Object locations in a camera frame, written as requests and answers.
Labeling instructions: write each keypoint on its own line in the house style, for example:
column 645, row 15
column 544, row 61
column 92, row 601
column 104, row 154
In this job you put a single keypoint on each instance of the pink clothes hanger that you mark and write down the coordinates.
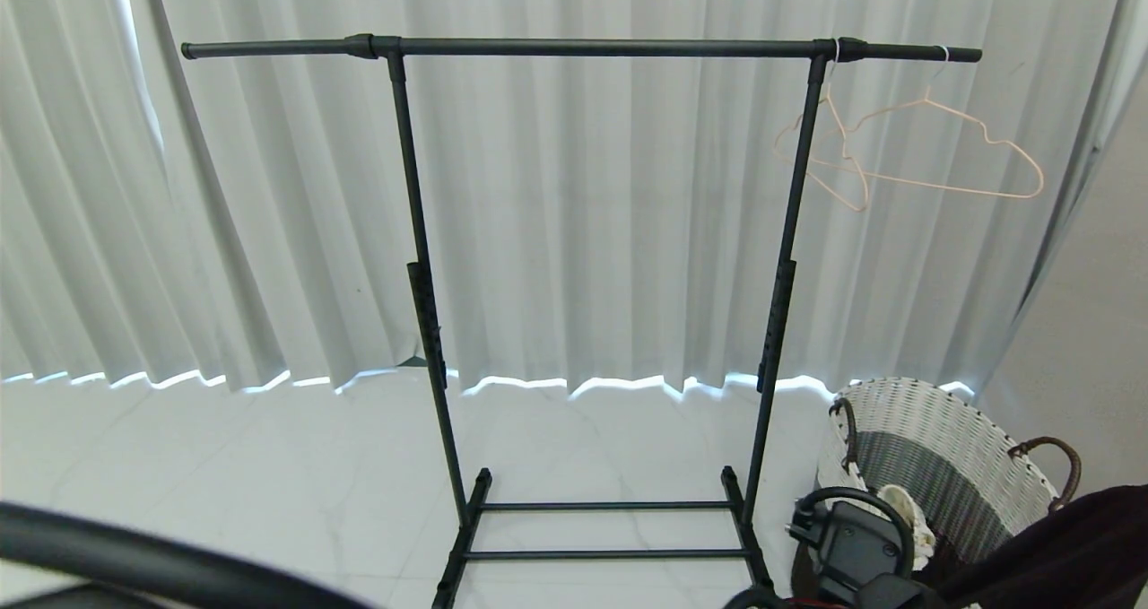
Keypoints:
column 865, row 192
column 933, row 182

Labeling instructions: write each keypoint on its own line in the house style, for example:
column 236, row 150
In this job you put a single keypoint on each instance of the black garment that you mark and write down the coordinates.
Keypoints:
column 1058, row 564

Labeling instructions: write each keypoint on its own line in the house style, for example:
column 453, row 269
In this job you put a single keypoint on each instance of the black clothes rack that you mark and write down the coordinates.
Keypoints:
column 628, row 48

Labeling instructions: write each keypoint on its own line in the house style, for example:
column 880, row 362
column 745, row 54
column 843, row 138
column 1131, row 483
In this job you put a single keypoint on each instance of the white laundry basket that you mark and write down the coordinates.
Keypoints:
column 942, row 430

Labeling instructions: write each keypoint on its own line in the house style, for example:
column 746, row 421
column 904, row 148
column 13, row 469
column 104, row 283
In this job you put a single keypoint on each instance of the white curtain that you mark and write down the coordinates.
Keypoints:
column 583, row 214

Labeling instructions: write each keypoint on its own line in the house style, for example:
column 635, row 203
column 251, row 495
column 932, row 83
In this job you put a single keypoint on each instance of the cream printed garment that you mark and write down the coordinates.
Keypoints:
column 919, row 524

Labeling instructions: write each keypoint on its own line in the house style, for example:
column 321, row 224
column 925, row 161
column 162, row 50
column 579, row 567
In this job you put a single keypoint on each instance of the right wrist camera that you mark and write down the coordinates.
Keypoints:
column 852, row 546

